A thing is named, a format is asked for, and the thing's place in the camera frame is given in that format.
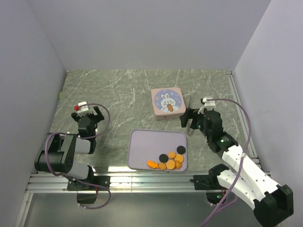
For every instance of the black sandwich cookie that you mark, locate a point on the black sandwich cookie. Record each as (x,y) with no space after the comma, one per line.
(181,150)
(163,158)

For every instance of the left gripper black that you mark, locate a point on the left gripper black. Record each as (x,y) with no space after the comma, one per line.
(98,117)

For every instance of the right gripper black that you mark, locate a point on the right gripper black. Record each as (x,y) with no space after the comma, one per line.
(191,113)

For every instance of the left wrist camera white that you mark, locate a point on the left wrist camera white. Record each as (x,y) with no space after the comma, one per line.
(82,109)

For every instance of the lilac plastic tray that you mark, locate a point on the lilac plastic tray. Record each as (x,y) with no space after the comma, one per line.
(147,145)

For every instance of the pink cookie tin box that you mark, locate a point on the pink cookie tin box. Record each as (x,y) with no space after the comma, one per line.
(169,116)

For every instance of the orange round waffle cookie bottom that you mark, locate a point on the orange round waffle cookie bottom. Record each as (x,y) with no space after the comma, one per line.
(170,165)

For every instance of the orange fish cookie bottom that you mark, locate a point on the orange fish cookie bottom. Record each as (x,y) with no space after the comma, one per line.
(152,164)

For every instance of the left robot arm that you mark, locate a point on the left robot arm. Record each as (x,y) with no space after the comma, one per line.
(58,150)

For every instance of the black sandwich cookie right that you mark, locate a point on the black sandwich cookie right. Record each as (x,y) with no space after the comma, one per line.
(181,150)

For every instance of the black sandwich cookie centre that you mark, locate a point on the black sandwich cookie centre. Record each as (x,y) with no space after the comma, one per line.
(163,158)

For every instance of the orange round cookie tray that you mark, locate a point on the orange round cookie tray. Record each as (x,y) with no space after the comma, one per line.
(171,155)

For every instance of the aluminium rail frame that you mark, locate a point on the aluminium rail frame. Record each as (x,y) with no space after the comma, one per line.
(139,198)

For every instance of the orange waffle cookie right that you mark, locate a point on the orange waffle cookie right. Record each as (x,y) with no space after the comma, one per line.
(179,158)

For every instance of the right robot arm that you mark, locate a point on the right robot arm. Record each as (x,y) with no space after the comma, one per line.
(271,202)

